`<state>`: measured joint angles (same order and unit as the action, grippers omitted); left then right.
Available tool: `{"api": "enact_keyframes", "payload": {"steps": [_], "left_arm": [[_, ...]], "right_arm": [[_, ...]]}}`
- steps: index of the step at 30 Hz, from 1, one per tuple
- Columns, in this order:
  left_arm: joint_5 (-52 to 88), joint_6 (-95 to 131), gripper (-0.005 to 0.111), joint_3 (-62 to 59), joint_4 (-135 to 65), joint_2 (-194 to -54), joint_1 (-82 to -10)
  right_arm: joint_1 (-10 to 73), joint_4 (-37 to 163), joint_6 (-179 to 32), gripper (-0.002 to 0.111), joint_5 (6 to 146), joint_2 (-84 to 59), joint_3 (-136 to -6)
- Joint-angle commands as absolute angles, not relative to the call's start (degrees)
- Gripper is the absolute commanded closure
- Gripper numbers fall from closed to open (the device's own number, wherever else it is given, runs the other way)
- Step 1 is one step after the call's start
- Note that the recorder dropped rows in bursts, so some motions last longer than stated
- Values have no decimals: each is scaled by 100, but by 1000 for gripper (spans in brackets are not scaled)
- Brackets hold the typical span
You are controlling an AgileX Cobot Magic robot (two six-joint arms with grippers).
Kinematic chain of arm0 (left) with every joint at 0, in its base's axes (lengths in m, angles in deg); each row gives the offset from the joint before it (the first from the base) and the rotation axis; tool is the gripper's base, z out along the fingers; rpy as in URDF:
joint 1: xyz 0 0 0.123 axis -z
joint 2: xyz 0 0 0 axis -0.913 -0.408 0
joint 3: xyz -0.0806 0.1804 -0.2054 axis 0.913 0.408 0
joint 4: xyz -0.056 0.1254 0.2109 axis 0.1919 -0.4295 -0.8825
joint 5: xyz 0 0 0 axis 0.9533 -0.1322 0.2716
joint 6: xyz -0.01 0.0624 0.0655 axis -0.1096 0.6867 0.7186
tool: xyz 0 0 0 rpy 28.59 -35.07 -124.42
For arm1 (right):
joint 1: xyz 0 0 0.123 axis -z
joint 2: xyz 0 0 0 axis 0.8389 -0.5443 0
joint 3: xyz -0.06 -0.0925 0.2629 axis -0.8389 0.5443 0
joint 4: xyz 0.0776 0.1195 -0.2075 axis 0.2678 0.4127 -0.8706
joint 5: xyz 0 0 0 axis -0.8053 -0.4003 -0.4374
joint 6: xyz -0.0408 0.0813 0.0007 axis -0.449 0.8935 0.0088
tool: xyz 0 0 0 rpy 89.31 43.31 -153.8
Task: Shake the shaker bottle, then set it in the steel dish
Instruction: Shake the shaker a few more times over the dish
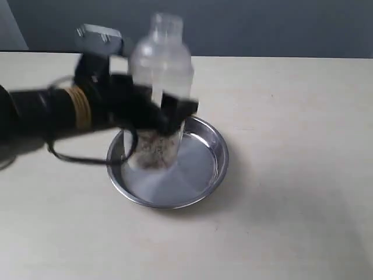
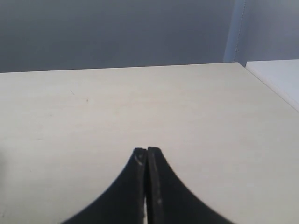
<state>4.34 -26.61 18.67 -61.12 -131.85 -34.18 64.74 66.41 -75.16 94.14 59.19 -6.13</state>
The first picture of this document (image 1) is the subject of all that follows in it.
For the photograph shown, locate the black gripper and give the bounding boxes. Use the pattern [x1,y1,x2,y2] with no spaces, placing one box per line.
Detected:
[73,54,199,136]

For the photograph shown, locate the brown beans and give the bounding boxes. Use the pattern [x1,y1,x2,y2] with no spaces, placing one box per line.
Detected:
[128,131,181,169]

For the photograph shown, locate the clear plastic shaker bottle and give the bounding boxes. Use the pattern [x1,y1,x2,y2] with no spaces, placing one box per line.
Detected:
[124,13,195,170]

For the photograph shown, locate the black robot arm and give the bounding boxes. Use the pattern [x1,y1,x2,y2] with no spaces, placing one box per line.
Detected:
[1,53,199,140]

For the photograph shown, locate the round stainless steel plate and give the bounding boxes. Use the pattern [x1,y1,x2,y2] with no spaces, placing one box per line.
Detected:
[107,117,229,209]

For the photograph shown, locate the black cable loop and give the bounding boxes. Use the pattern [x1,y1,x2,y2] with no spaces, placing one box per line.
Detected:
[43,127,139,166]

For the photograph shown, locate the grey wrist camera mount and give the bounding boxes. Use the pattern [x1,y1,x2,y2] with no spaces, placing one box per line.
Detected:
[75,24,124,56]

